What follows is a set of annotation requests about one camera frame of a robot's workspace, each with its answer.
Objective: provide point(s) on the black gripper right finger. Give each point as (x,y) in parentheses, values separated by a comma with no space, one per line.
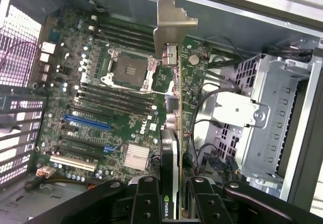
(204,203)

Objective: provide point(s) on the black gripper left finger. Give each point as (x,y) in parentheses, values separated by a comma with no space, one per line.
(149,203)

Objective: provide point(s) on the silver chipset heatsink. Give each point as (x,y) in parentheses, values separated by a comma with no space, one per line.
(136,156)

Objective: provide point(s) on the blue motherboard connector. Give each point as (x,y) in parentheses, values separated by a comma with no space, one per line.
(110,149)

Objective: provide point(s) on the green Dell motherboard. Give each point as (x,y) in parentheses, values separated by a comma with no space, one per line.
(121,133)

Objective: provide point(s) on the white expansion slot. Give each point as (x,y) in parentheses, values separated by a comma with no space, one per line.
(73,163)

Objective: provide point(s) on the silver perforated drive cage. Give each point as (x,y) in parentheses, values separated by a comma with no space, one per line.
(272,133)

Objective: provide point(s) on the blue expansion slot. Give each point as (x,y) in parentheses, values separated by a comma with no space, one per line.
(87,123)

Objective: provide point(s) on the white power connector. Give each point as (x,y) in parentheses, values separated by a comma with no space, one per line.
(45,173)

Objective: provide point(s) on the black RAM slot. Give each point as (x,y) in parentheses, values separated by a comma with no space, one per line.
(113,101)
(113,96)
(126,29)
(113,90)
(126,39)
(126,45)
(126,34)

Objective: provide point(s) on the short black expansion slot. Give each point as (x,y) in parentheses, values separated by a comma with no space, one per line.
(69,128)

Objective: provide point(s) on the socket locking lever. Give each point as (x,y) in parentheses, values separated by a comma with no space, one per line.
(161,92)

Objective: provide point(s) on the silver socket cover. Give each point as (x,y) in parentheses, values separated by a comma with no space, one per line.
(150,72)

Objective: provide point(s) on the CPU socket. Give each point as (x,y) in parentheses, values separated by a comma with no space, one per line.
(128,70)

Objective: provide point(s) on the silver coin battery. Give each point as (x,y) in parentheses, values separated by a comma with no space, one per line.
(194,60)

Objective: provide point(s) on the black open PC case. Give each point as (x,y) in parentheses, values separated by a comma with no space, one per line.
(227,27)

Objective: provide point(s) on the silver drive cage bracket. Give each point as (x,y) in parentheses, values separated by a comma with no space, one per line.
(237,110)

